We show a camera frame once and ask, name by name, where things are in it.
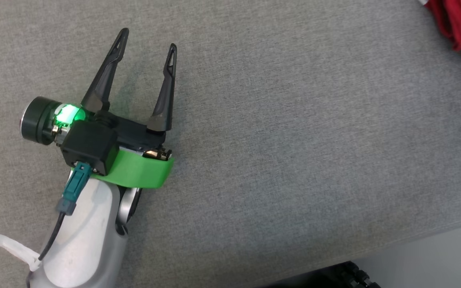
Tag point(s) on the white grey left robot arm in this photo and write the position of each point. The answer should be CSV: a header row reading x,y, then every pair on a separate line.
x,y
82,240

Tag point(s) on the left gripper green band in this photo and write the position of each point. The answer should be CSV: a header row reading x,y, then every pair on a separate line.
x,y
142,170

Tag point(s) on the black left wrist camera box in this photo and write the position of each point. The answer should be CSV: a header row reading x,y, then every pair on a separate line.
x,y
88,146

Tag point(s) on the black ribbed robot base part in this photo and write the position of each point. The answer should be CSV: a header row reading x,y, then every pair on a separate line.
x,y
354,276

